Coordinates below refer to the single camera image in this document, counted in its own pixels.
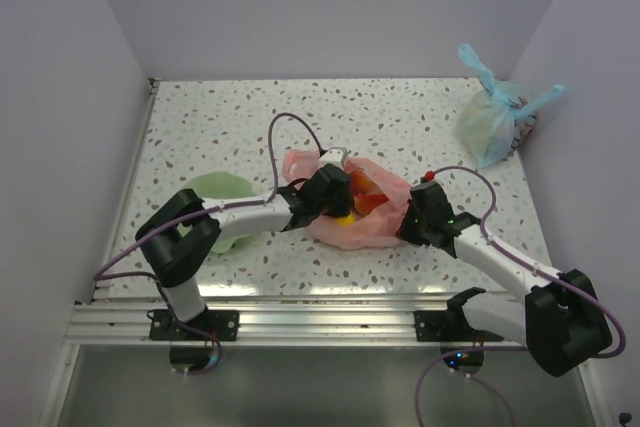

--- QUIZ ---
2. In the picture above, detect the yellow bell pepper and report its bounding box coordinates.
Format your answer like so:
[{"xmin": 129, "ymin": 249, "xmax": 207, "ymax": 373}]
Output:
[{"xmin": 335, "ymin": 215, "xmax": 356, "ymax": 226}]

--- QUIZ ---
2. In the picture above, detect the pink plastic bag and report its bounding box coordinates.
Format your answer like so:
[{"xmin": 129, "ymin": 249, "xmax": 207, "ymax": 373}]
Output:
[{"xmin": 308, "ymin": 157, "xmax": 411, "ymax": 250}]

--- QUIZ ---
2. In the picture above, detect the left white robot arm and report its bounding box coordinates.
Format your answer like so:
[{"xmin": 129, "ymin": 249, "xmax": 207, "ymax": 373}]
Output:
[{"xmin": 135, "ymin": 164, "xmax": 351, "ymax": 340}]

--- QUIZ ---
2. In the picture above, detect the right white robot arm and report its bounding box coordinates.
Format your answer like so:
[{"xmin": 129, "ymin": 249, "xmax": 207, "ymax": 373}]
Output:
[{"xmin": 397, "ymin": 181, "xmax": 613, "ymax": 377}]

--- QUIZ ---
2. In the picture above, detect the red fruit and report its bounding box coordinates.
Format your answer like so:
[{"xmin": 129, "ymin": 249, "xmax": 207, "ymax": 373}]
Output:
[{"xmin": 349, "ymin": 169, "xmax": 379, "ymax": 196}]

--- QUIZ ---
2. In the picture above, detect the blue knotted plastic bag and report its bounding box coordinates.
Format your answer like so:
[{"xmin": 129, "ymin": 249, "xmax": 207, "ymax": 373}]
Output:
[{"xmin": 455, "ymin": 44, "xmax": 565, "ymax": 168}]

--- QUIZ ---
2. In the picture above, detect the watermelon slice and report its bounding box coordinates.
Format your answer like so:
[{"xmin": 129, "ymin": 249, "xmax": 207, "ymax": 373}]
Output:
[{"xmin": 354, "ymin": 194, "xmax": 389, "ymax": 217}]

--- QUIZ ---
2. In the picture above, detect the green plastic plate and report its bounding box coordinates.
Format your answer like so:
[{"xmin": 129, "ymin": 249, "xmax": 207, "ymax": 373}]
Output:
[{"xmin": 185, "ymin": 171, "xmax": 256, "ymax": 256}]

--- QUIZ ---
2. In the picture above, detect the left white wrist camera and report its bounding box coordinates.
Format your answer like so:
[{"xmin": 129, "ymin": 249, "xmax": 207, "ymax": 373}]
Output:
[{"xmin": 318, "ymin": 147, "xmax": 348, "ymax": 169}]

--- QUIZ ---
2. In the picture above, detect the right black base bracket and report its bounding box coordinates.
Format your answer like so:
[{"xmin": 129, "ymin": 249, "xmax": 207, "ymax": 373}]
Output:
[{"xmin": 413, "ymin": 287, "xmax": 485, "ymax": 343}]

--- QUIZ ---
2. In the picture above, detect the black base bracket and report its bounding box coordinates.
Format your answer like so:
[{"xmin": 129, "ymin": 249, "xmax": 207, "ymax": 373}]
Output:
[
  {"xmin": 413, "ymin": 287, "xmax": 485, "ymax": 343},
  {"xmin": 146, "ymin": 309, "xmax": 240, "ymax": 342}
]

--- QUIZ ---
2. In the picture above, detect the aluminium mounting rail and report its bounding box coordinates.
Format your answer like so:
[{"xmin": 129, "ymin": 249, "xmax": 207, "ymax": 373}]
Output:
[{"xmin": 64, "ymin": 286, "xmax": 551, "ymax": 346}]

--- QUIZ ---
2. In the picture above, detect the left black base bracket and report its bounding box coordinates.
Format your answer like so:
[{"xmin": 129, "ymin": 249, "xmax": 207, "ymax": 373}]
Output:
[{"xmin": 146, "ymin": 309, "xmax": 240, "ymax": 342}]

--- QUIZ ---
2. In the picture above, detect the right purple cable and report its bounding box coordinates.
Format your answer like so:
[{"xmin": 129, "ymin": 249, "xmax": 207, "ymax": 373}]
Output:
[{"xmin": 414, "ymin": 164, "xmax": 627, "ymax": 427}]

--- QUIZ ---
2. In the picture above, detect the purple cable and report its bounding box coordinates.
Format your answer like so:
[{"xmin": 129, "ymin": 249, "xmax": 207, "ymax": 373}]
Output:
[
  {"xmin": 414, "ymin": 164, "xmax": 627, "ymax": 427},
  {"xmin": 92, "ymin": 112, "xmax": 326, "ymax": 282}
]

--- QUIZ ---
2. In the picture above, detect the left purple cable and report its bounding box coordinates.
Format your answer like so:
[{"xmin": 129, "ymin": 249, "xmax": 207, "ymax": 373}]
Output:
[{"xmin": 92, "ymin": 112, "xmax": 326, "ymax": 282}]

